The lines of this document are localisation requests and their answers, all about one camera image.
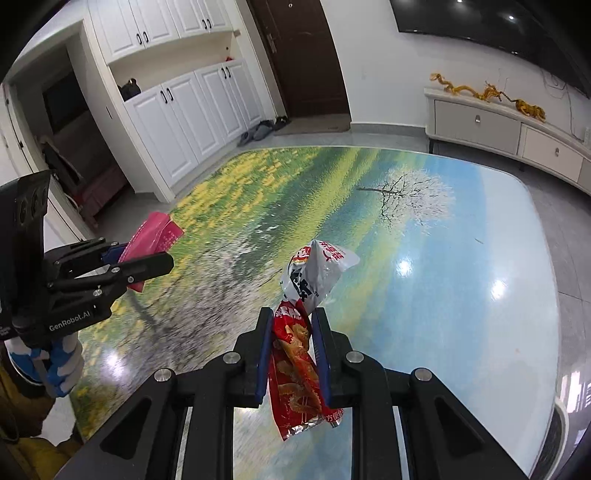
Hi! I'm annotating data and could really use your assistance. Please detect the pink snack packet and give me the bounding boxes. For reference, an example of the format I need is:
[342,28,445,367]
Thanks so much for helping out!
[117,210,187,294]

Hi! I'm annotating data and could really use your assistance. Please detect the red noodle packet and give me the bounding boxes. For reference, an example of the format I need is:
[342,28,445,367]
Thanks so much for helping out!
[267,239,360,440]

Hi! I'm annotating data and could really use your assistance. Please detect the yellow jacket forearm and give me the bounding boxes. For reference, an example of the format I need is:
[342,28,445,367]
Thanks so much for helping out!
[1,347,83,479]

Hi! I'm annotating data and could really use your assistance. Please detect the white round trash bin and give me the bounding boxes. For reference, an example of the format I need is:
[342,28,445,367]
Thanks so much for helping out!
[535,396,570,480]

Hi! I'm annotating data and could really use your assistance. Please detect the left gloved hand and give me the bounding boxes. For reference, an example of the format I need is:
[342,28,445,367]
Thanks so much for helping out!
[4,333,84,398]

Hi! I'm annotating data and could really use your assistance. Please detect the landscape print coffee table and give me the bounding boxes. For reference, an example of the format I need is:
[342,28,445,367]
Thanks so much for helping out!
[72,147,559,472]

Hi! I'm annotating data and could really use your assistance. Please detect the black bag on shelf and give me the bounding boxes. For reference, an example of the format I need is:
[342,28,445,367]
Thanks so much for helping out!
[118,78,141,101]

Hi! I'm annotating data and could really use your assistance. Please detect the white shoe cabinet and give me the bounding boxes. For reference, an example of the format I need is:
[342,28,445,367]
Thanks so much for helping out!
[80,1,276,201]

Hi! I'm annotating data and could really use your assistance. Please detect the grey slippers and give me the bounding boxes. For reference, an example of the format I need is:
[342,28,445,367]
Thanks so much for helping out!
[238,116,290,147]

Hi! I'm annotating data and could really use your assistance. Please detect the brown door mat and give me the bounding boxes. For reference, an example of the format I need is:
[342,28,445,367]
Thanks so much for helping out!
[274,114,351,136]

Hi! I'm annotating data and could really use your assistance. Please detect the white TV console cabinet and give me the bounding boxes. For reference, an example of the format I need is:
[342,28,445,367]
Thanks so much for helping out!
[424,88,590,193]

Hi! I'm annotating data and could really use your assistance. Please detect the dark brown entrance door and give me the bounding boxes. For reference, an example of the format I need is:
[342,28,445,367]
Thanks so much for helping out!
[249,0,349,117]

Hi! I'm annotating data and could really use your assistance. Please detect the golden dragon ornament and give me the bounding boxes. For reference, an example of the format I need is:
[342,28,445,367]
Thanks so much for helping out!
[430,72,547,122]

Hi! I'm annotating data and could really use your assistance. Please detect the wall mounted black television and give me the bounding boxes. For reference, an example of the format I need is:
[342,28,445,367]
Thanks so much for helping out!
[391,1,590,96]

